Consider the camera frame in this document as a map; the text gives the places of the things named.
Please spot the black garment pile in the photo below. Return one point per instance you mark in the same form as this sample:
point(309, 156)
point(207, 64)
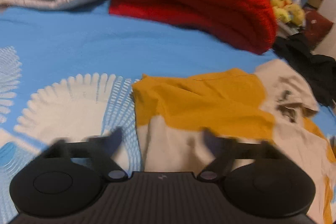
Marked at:
point(318, 70)

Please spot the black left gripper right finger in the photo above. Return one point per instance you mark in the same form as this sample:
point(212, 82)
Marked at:
point(227, 150)

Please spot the beige and mustard jacket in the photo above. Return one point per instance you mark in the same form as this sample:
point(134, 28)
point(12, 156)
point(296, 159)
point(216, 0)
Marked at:
point(274, 103)

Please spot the yellow plush toy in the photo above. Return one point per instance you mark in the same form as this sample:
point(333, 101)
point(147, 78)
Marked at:
point(289, 12)

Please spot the dark red cushion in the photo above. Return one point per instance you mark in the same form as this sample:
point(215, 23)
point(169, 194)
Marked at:
point(316, 29)

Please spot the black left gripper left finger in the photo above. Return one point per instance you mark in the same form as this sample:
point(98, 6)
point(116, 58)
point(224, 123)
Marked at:
point(98, 150)

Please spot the blue patterned bed sheet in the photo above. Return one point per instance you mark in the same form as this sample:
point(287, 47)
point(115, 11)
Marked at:
point(70, 75)

